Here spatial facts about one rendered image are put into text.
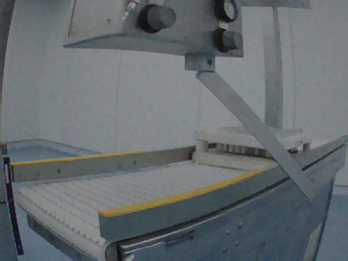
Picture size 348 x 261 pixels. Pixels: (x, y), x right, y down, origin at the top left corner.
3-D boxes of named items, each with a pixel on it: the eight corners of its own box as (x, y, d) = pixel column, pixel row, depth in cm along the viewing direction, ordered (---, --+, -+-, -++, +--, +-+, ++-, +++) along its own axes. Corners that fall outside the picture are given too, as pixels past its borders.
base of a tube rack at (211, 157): (281, 175, 76) (282, 163, 76) (191, 161, 91) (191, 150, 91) (311, 159, 95) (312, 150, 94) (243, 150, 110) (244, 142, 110)
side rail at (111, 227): (109, 241, 37) (106, 216, 37) (99, 236, 38) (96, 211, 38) (347, 141, 138) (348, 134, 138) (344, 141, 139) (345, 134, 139)
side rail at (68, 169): (14, 183, 54) (13, 165, 54) (12, 180, 56) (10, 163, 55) (302, 135, 156) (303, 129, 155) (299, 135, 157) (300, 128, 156)
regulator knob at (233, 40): (232, 51, 41) (231, 18, 41) (214, 51, 43) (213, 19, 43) (246, 55, 44) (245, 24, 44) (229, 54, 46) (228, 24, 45)
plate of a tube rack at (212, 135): (284, 151, 75) (285, 141, 75) (192, 140, 91) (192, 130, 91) (313, 141, 94) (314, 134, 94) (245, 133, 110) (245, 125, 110)
